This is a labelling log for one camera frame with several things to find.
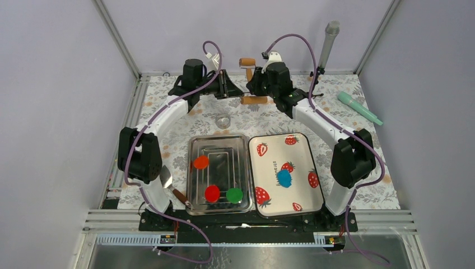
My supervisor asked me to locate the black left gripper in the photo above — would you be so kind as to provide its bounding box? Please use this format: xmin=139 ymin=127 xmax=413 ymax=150
xmin=196 ymin=69 xmax=244 ymax=100

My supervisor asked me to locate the wooden double-ended dough roller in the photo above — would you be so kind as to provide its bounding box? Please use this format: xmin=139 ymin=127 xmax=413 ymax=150
xmin=238 ymin=58 xmax=269 ymax=105

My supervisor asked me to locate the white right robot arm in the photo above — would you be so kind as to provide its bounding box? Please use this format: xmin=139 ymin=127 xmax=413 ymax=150
xmin=246 ymin=62 xmax=376 ymax=231

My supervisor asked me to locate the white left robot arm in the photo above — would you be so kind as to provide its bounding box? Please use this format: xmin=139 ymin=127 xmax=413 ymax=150
xmin=117 ymin=59 xmax=244 ymax=230

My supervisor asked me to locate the orange dough disc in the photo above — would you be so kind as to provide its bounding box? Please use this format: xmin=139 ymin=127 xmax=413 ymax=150
xmin=193 ymin=155 xmax=209 ymax=170

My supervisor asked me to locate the blue dough piece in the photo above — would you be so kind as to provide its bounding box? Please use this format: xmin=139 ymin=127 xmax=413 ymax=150
xmin=276 ymin=169 xmax=292 ymax=188

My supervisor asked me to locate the red dough disc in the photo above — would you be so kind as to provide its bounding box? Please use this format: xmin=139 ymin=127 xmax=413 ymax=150
xmin=204 ymin=185 xmax=221 ymax=203

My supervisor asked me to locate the green dough disc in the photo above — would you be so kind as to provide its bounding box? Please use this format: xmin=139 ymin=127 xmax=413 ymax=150
xmin=226 ymin=188 xmax=243 ymax=204

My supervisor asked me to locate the metal round cookie cutter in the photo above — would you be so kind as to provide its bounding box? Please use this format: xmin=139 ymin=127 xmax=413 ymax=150
xmin=215 ymin=113 xmax=231 ymax=129

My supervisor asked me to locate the mint green handheld tool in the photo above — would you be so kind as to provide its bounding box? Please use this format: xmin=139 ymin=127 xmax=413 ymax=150
xmin=337 ymin=91 xmax=383 ymax=126

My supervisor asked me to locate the silver microphone on stand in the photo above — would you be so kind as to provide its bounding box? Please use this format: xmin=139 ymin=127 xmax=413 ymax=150
xmin=309 ymin=20 xmax=340 ymax=91

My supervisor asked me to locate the stainless steel baking tray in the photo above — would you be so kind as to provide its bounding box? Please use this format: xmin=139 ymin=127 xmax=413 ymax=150
xmin=186 ymin=133 xmax=253 ymax=216

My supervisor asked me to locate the white strawberry print tray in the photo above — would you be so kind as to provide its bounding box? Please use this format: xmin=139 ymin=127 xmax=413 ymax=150
xmin=249 ymin=133 xmax=325 ymax=218

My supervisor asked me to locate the floral table mat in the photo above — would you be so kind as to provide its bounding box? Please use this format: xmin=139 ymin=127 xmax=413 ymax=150
xmin=117 ymin=75 xmax=401 ymax=210

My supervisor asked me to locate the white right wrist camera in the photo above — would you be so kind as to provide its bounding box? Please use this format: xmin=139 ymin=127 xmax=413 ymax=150
xmin=261 ymin=51 xmax=282 ymax=73

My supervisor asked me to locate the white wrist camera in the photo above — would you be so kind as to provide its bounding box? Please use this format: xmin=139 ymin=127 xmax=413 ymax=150
xmin=261 ymin=51 xmax=282 ymax=73
xmin=205 ymin=52 xmax=220 ymax=72

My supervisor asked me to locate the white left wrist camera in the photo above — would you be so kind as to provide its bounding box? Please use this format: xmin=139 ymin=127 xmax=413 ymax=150
xmin=205 ymin=52 xmax=220 ymax=72

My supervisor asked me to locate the metal spatula wooden handle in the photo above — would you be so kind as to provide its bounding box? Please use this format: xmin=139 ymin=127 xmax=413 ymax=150
xmin=159 ymin=165 xmax=193 ymax=210

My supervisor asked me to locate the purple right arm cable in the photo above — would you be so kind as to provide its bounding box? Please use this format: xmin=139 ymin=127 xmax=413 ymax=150
xmin=264 ymin=33 xmax=391 ymax=267

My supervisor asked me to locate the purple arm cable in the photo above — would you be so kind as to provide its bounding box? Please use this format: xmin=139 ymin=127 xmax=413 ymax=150
xmin=264 ymin=33 xmax=391 ymax=267
xmin=123 ymin=40 xmax=223 ymax=265

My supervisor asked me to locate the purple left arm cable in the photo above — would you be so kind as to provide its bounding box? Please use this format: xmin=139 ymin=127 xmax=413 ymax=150
xmin=123 ymin=40 xmax=223 ymax=265

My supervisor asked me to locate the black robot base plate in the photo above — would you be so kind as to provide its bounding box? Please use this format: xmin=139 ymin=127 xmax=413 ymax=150
xmin=138 ymin=210 xmax=345 ymax=244

